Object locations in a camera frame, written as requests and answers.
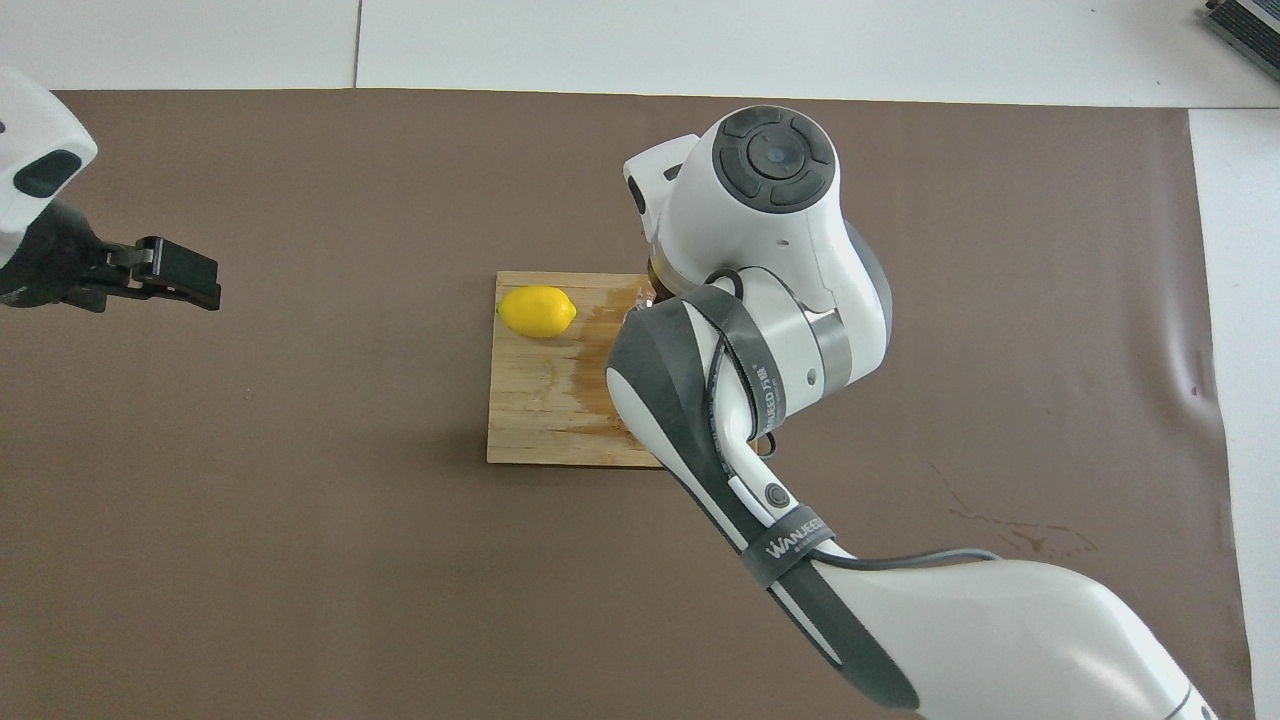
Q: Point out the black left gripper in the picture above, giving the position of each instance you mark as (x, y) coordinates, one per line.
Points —
(45, 265)

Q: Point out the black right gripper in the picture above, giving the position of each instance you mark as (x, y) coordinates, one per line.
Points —
(662, 278)

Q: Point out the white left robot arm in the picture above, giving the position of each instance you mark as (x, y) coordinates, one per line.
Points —
(30, 140)

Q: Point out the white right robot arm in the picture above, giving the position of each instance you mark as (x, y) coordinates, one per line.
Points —
(760, 240)

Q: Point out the yellow lemon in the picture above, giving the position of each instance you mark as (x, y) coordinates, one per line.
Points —
(537, 311)

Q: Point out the wooden cutting board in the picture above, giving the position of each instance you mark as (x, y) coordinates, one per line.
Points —
(550, 400)

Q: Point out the brown paper table mat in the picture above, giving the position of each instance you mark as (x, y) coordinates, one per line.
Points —
(300, 600)

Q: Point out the grey metal device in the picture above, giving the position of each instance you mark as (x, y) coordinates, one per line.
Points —
(1245, 25)

